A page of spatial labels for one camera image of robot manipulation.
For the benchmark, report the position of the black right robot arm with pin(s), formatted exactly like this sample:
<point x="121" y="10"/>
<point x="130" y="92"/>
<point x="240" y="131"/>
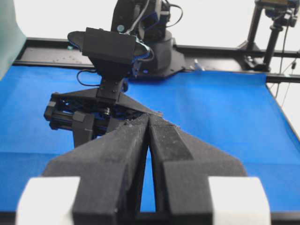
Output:
<point x="147" y="20"/>

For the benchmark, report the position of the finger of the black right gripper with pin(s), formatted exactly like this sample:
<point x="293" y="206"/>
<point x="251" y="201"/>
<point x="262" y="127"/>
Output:
<point x="198" y="184"/>

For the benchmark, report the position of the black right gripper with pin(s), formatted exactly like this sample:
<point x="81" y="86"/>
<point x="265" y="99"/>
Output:
<point x="90" y="184"/>

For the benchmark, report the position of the black table frame rail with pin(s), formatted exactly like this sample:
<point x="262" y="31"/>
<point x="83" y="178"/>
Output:
<point x="170" y="58"/>

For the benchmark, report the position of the black overhead camera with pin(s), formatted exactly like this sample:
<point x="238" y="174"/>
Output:
<point x="283" y="12"/>

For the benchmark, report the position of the blue table mat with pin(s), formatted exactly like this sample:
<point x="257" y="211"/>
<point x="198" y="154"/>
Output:
<point x="231" y="111"/>

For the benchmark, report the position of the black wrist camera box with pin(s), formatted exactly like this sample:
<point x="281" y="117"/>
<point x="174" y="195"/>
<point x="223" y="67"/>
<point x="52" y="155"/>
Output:
<point x="113" y="55"/>

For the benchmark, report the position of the green cloth backdrop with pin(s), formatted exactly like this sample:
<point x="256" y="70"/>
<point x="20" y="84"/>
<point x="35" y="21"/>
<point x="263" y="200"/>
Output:
<point x="12" y="39"/>

